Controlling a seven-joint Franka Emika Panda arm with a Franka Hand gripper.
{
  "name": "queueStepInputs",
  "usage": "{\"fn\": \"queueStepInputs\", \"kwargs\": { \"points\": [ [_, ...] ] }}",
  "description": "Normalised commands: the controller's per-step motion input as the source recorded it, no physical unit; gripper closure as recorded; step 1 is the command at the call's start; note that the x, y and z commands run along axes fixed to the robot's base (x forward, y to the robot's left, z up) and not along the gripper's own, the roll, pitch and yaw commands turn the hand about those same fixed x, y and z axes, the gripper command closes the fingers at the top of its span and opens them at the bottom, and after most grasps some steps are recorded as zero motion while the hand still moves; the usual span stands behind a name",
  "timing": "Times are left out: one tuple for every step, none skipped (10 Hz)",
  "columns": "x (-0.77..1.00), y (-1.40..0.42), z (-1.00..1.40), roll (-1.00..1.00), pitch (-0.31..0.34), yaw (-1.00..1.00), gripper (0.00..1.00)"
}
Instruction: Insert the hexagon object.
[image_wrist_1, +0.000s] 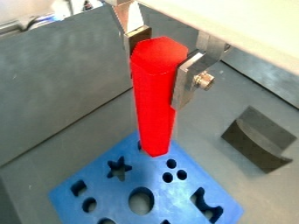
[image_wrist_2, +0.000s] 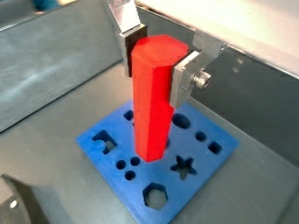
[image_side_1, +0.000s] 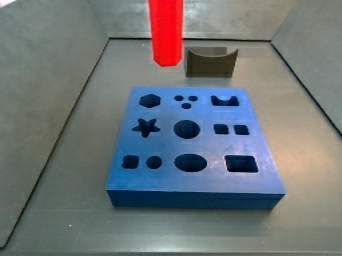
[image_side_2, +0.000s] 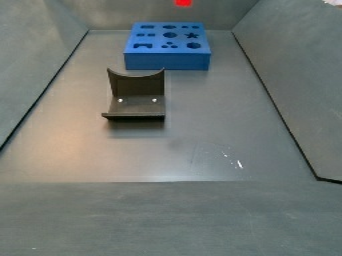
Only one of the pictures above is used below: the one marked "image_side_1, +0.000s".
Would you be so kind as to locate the red hexagonal prism peg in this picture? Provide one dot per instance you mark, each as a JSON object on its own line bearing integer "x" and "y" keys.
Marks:
{"x": 166, "y": 20}

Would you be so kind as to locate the blue shape-sorting block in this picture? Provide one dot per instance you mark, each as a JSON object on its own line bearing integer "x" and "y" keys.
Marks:
{"x": 191, "y": 152}

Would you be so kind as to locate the dark grey curved block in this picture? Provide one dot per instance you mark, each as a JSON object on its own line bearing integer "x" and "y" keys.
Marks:
{"x": 210, "y": 62}

